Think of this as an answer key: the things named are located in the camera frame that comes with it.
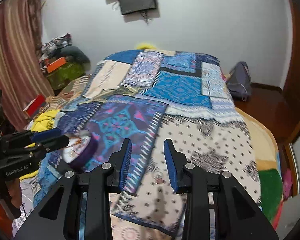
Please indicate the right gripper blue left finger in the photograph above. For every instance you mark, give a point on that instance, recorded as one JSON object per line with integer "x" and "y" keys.
{"x": 107, "y": 178}

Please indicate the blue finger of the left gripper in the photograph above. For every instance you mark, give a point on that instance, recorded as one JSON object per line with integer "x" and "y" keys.
{"x": 46, "y": 135}

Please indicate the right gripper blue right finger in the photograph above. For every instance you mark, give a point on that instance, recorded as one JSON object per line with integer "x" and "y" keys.
{"x": 188, "y": 178}

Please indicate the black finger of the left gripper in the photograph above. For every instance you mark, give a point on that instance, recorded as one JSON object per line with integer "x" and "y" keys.
{"x": 49, "y": 145}

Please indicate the purple heart-shaped jewelry box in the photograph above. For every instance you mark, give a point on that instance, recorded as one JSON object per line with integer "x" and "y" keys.
{"x": 80, "y": 149}

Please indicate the yellow cloth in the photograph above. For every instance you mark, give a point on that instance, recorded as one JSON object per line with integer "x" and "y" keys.
{"x": 43, "y": 122}

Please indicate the red box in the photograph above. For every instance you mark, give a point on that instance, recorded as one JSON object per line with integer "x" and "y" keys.
{"x": 33, "y": 107}

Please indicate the striped blanket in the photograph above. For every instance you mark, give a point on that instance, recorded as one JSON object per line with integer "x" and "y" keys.
{"x": 73, "y": 90}

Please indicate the striped red curtain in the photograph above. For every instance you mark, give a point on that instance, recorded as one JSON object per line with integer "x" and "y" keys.
{"x": 21, "y": 78}

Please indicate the orange box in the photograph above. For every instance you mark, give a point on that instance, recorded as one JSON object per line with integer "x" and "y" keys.
{"x": 55, "y": 64}

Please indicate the colorful floor mat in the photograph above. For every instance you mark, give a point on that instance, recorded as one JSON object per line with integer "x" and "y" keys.
{"x": 268, "y": 167}

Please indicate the pile of clothes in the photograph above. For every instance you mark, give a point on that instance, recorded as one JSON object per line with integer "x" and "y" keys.
{"x": 52, "y": 49}

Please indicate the patchwork patterned bedspread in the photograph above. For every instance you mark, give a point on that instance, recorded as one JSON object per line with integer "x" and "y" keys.
{"x": 149, "y": 96}

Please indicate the grey backpack on floor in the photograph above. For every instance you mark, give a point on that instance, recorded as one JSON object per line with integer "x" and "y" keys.
{"x": 239, "y": 81}

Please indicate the brown wooden door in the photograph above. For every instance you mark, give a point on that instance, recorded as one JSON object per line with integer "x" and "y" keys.
{"x": 291, "y": 90}

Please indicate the yellow plastic stool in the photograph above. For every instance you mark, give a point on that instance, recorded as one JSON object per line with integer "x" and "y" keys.
{"x": 145, "y": 45}

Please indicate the small black wall monitor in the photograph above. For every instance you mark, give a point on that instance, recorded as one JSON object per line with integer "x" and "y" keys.
{"x": 131, "y": 6}

